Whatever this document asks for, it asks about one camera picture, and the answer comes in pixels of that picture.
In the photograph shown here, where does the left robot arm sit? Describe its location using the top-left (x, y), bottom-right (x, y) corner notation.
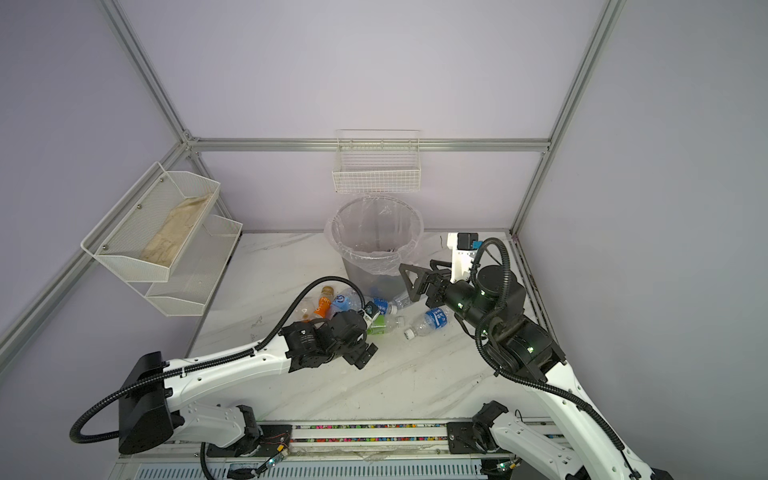
top-left (118, 303), bottom-right (379, 456)

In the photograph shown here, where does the crushed bottle blue label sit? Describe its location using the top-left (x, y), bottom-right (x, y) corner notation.
top-left (326, 290), bottom-right (397, 319)

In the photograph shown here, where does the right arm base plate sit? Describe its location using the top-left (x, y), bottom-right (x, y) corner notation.
top-left (446, 421), bottom-right (499, 454)

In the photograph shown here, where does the black corrugated cable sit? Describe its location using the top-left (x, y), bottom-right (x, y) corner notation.
top-left (68, 275), bottom-right (367, 445)
top-left (470, 237), bottom-right (637, 480)

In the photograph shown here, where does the grey mesh waste bin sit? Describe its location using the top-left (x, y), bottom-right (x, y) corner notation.
top-left (331, 195), bottom-right (423, 301)

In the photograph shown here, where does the blue label bottle right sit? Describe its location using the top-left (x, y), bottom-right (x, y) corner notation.
top-left (404, 307), bottom-right (450, 340)

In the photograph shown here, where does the white wire wall basket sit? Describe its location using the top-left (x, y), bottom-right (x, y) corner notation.
top-left (332, 129), bottom-right (422, 194)

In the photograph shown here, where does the orange label juice bottle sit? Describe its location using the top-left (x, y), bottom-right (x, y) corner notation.
top-left (314, 285), bottom-right (335, 318)

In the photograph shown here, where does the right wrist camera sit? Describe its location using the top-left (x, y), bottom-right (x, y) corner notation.
top-left (446, 232), bottom-right (481, 282)

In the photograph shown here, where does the white mesh lower shelf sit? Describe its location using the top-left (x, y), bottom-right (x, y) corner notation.
top-left (145, 214), bottom-right (242, 317)

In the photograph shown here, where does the beige cloth in shelf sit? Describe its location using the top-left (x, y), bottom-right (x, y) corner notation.
top-left (140, 194), bottom-right (211, 267)

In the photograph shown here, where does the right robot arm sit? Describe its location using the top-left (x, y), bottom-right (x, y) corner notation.
top-left (399, 261), bottom-right (671, 479)

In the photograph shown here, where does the clear bottle white cap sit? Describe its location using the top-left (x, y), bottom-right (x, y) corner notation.
top-left (390, 292), bottom-right (413, 313)

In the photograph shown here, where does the green label clear bottle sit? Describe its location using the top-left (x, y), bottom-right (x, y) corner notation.
top-left (367, 316), bottom-right (405, 335)

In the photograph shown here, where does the left black corrugated cable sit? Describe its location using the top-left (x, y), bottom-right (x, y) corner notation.
top-left (68, 275), bottom-right (367, 445)

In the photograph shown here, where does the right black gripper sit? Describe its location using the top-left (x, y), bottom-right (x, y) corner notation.
top-left (394, 254), bottom-right (493, 337)

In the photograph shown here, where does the right black corrugated cable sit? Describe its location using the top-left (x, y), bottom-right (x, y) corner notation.
top-left (470, 237), bottom-right (637, 480)

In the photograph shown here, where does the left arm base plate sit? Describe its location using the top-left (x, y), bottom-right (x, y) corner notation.
top-left (220, 424), bottom-right (293, 457)

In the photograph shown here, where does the red cap round bottle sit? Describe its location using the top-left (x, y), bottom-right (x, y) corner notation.
top-left (295, 298), bottom-right (317, 322)

